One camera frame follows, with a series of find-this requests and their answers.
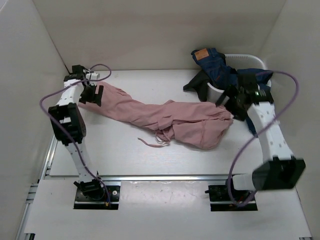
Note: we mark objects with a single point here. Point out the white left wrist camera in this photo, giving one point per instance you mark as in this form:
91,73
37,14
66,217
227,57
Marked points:
94,77

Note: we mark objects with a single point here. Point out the blue denim jeans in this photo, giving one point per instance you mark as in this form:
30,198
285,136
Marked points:
213,63

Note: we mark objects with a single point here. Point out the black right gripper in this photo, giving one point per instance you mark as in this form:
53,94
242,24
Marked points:
239,115

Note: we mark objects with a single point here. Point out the white laundry basket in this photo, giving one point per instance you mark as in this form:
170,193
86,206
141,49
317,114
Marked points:
236,61

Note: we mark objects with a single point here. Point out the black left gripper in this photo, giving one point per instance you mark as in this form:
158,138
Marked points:
94,98

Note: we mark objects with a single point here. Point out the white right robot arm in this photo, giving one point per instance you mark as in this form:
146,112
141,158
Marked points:
280,169

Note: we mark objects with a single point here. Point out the aluminium front rail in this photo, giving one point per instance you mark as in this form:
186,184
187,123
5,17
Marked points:
189,177

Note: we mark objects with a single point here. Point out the aluminium left rail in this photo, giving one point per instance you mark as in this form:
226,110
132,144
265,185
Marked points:
46,166

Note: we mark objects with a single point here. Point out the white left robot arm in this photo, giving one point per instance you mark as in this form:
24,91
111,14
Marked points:
69,128

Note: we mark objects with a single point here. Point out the black corner label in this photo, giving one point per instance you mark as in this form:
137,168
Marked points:
88,73

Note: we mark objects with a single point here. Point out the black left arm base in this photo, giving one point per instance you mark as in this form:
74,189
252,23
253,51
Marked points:
97,199

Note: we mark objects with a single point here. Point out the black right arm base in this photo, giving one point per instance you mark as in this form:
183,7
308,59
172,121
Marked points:
220,200

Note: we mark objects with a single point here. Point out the aluminium rail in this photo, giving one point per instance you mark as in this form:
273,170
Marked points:
46,166
189,177

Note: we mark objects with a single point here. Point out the black trousers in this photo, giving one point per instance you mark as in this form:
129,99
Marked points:
199,84

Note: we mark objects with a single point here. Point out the pink trousers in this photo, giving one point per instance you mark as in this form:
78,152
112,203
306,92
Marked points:
198,124

